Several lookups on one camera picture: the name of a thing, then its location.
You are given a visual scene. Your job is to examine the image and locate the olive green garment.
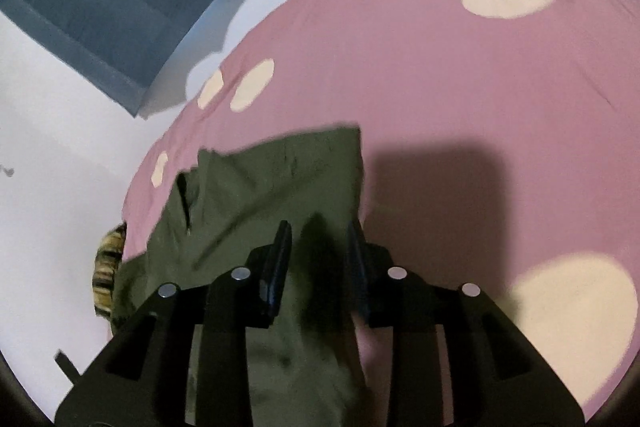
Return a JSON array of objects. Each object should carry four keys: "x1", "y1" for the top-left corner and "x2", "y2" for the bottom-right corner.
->
[{"x1": 111, "y1": 127, "x2": 367, "y2": 426}]

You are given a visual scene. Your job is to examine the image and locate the pink polka dot bedsheet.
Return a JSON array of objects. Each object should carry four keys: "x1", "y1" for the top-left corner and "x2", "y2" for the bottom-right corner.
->
[{"x1": 122, "y1": 0, "x2": 639, "y2": 416}]

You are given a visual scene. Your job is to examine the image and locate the striped brown yellow pillow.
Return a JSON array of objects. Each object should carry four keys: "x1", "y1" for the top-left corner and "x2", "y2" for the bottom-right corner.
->
[{"x1": 91, "y1": 223, "x2": 127, "y2": 320}]

